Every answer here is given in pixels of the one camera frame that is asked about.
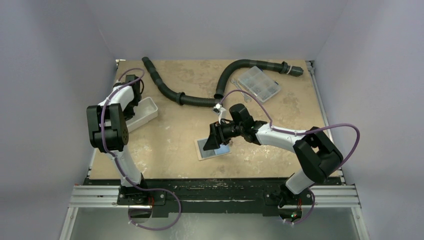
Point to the white plastic tray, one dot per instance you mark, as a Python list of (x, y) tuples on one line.
[(146, 111)]

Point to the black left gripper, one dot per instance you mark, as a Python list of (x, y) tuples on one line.
[(129, 113)]

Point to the beige card holder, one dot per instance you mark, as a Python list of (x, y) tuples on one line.
[(208, 154)]

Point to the clear plastic compartment box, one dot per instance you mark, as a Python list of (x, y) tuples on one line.
[(259, 84)]

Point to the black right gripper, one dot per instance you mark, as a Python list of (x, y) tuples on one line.
[(217, 134)]

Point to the silver open-end wrench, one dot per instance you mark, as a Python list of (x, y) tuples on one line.
[(246, 97)]

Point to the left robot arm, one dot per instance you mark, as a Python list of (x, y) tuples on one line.
[(108, 131)]

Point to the aluminium frame rail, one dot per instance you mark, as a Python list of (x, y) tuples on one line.
[(329, 197)]

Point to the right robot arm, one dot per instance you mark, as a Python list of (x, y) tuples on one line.
[(316, 153)]

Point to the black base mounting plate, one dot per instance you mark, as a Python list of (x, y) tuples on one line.
[(264, 195)]

